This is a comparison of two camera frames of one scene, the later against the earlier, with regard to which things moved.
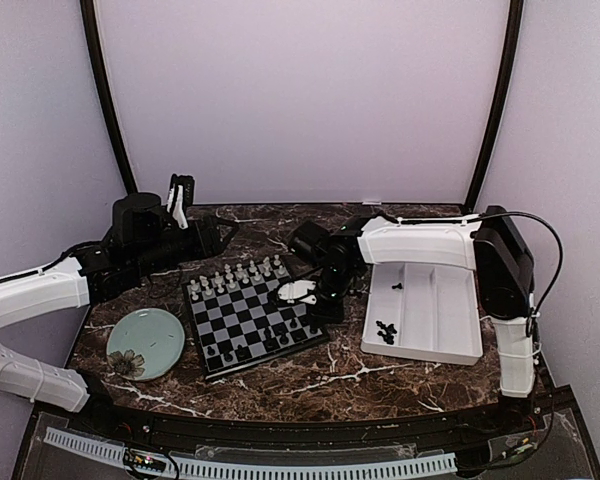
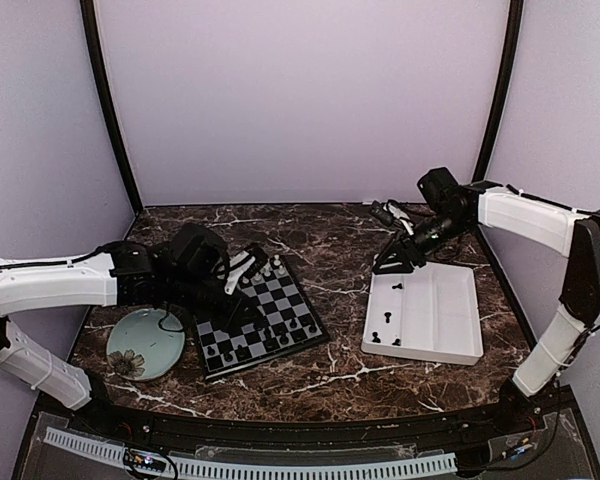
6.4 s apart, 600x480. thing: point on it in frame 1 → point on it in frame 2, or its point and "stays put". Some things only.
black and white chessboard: x=235 y=325 stays put
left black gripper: x=208 y=244 → x=234 y=317
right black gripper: x=333 y=315 → x=407 y=251
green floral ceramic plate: x=145 y=344 stays put
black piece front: x=241 y=352 stays put
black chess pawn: x=269 y=342 stays put
